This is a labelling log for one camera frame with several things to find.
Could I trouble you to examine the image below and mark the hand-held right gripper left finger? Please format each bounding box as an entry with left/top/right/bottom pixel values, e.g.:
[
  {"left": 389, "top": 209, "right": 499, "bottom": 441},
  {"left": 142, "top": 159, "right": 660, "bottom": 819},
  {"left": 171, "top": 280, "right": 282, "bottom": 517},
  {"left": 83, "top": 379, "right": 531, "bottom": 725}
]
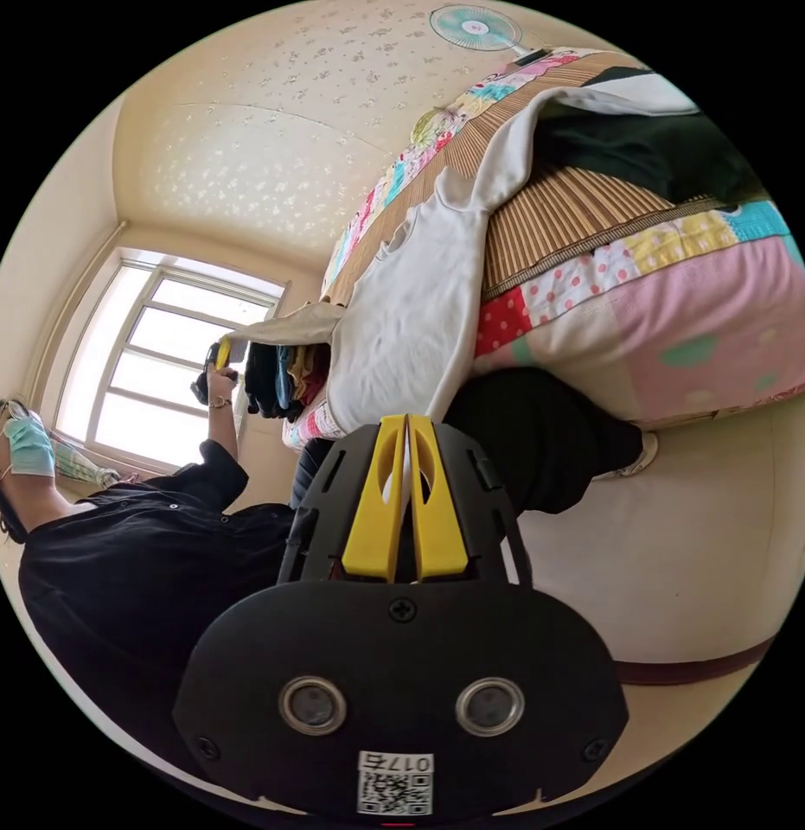
[{"left": 342, "top": 414, "right": 411, "bottom": 582}]

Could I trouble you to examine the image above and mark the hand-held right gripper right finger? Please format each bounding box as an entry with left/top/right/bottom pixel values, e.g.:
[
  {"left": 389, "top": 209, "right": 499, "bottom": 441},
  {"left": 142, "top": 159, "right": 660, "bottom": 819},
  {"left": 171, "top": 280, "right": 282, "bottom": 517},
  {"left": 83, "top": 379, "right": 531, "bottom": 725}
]
[{"left": 406, "top": 417, "right": 470, "bottom": 582}]

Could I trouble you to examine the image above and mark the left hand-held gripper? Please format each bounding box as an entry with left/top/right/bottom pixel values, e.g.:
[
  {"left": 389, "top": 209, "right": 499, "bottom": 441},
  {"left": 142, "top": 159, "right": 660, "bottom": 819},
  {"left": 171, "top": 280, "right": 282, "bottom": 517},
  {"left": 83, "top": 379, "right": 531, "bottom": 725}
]
[{"left": 190, "top": 334, "right": 249, "bottom": 405}]

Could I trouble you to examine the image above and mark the white long sleeve shirt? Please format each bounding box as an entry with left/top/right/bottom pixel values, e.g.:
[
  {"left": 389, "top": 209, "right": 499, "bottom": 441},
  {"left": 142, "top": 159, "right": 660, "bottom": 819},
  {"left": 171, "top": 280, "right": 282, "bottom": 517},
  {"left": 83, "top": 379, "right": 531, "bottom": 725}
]
[{"left": 223, "top": 64, "right": 705, "bottom": 514}]

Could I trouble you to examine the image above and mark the person's left forearm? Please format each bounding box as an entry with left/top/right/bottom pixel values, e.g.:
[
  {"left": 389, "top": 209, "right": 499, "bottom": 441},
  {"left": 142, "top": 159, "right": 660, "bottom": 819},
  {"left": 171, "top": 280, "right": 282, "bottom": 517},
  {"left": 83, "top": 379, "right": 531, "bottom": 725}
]
[{"left": 197, "top": 400, "right": 251, "bottom": 497}]

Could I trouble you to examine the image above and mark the person's left hand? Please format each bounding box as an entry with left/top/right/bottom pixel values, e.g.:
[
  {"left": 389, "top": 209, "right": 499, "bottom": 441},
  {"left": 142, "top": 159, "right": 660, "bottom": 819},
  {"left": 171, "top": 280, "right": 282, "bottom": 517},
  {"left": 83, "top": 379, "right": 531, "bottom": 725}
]
[{"left": 205, "top": 361, "right": 239, "bottom": 408}]

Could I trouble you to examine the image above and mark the window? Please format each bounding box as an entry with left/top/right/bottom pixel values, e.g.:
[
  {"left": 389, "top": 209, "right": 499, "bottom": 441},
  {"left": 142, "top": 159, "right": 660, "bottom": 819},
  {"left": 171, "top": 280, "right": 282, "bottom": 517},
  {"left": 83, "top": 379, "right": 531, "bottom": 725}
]
[{"left": 25, "top": 246, "right": 293, "bottom": 482}]

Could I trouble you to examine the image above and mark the pile of clothes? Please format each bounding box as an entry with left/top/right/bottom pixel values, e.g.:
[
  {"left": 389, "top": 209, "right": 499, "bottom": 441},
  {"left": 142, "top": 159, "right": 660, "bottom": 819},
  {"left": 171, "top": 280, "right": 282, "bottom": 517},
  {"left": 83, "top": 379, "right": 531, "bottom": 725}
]
[{"left": 244, "top": 340, "right": 333, "bottom": 420}]

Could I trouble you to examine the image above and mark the bed with woven mat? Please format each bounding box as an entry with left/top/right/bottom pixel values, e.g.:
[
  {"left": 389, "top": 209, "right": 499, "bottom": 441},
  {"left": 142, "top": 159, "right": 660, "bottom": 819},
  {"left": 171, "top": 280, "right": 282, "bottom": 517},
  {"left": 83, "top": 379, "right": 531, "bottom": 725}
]
[{"left": 282, "top": 45, "right": 805, "bottom": 457}]

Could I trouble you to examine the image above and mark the teal electric fan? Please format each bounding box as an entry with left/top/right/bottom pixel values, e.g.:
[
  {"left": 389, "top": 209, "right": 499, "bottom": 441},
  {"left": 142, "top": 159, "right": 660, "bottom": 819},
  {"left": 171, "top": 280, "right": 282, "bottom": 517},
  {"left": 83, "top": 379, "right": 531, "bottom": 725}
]
[{"left": 430, "top": 4, "right": 553, "bottom": 66}]

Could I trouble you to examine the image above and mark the black garment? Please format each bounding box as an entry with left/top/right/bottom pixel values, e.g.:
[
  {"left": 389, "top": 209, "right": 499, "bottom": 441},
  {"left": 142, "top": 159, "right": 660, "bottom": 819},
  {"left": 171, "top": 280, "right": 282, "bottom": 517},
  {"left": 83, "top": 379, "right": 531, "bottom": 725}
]
[{"left": 534, "top": 103, "right": 768, "bottom": 210}]

